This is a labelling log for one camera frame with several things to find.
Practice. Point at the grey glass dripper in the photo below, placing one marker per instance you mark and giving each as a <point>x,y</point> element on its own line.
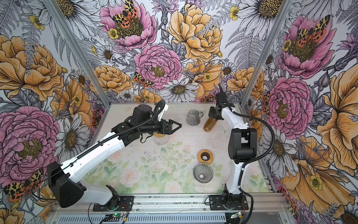
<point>202,173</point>

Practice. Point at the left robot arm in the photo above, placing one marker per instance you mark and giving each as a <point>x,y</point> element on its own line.
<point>64,179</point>

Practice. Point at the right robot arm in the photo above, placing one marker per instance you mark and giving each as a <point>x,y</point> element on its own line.
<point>242,146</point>

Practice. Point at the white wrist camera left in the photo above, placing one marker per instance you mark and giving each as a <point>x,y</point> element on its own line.
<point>163,109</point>

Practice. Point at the grey ribbed glass pitcher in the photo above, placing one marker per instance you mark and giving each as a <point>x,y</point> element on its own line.
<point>193,117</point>

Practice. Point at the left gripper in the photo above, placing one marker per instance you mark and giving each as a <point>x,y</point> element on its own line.
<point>169,131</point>

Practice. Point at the clear glass carafe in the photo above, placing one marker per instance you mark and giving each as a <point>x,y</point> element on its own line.
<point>161,140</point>

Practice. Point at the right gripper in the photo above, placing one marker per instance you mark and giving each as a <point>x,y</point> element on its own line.
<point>211,115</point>

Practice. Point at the corner frame post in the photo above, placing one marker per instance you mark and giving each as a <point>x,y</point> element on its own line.
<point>278,24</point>
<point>60,20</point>

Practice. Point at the left corner frame post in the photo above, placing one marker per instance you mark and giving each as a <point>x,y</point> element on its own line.
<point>60,20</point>

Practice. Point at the right corner frame post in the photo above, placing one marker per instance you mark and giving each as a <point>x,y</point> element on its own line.
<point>278,24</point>

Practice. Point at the aluminium front rail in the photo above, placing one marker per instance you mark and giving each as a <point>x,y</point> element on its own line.
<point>178,203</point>

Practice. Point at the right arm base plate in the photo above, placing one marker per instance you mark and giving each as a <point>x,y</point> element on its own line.
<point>228,203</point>

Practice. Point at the brown coffee filter stack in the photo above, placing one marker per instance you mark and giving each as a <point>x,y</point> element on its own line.
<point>210,123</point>

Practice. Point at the wooden ring dripper holder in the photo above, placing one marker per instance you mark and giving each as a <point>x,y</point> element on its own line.
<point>158,135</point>
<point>205,156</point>

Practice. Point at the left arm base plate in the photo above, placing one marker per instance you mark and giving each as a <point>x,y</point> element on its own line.
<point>116,203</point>

